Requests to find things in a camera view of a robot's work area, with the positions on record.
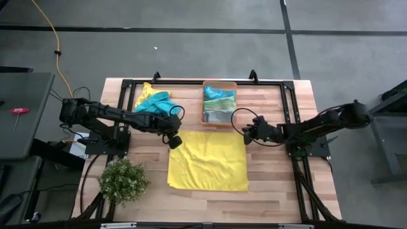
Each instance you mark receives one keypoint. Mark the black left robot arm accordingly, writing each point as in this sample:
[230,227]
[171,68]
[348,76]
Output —
[127,117]

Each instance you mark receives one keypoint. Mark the silver metal bracket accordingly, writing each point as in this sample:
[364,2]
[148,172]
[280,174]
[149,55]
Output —
[295,226]
[117,226]

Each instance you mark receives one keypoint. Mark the orange translucent plastic tray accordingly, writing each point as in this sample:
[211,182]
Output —
[219,125]

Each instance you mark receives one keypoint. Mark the white box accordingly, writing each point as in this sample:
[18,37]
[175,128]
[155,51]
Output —
[76,149]

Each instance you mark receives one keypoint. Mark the dark grey metal stand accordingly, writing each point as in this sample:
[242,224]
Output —
[385,148]

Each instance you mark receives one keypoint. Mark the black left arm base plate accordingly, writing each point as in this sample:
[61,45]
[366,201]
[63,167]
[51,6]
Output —
[95,149]

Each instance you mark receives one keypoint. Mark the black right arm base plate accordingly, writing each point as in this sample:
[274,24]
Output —
[318,149]

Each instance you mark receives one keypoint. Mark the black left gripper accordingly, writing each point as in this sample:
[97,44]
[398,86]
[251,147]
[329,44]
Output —
[173,127]

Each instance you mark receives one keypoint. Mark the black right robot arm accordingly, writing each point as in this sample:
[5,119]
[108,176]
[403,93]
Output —
[321,122]

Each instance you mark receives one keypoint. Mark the grey microfiber towel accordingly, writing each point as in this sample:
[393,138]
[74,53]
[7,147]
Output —
[217,116]

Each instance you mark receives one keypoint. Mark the black side shelf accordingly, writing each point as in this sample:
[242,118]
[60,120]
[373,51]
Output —
[51,152]

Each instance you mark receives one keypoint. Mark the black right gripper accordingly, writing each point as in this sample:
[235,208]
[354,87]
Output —
[267,132]

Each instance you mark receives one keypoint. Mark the blue microfiber towel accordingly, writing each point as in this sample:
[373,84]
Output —
[217,93]
[152,105]

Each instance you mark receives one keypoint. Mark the yellow microfiber towel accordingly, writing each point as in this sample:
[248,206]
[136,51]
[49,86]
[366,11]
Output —
[146,90]
[206,162]

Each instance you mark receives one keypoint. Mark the green microfiber towel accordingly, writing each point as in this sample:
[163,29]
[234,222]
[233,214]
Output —
[221,104]

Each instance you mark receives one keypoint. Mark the grey side table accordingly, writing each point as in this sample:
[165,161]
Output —
[28,133]

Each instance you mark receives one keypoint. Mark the small artificial green plant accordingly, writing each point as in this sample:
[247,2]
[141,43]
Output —
[122,183]

